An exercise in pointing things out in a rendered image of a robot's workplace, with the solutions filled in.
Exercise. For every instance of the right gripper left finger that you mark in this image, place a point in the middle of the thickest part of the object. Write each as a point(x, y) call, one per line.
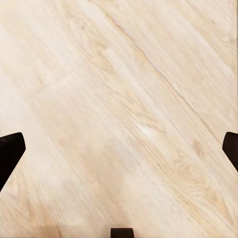
point(12, 147)

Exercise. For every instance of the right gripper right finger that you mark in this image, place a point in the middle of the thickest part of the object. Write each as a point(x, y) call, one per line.
point(230, 148)

